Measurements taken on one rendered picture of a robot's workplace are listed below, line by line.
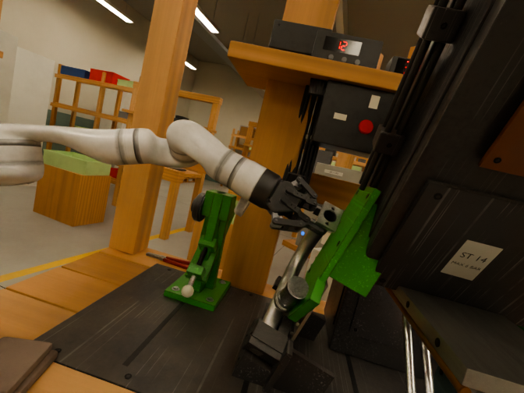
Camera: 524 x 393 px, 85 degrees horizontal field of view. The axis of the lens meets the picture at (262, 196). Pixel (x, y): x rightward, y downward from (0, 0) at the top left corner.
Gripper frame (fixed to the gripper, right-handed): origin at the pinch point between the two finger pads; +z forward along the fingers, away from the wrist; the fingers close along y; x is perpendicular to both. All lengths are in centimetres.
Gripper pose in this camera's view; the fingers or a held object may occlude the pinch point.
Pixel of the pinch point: (320, 220)
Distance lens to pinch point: 57.1
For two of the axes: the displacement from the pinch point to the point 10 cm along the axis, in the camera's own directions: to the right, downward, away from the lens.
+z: 8.7, 4.9, -0.8
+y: 4.4, -6.8, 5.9
